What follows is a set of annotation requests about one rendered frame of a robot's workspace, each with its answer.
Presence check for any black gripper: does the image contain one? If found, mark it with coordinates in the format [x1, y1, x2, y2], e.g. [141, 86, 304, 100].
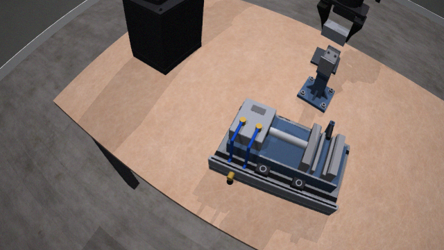
[317, 0, 370, 42]

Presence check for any grey flat bar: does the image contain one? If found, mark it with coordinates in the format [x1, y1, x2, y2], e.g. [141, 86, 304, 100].
[320, 136, 336, 179]
[309, 132, 326, 175]

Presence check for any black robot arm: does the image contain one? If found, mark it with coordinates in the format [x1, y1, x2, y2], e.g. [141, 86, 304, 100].
[143, 0, 364, 7]

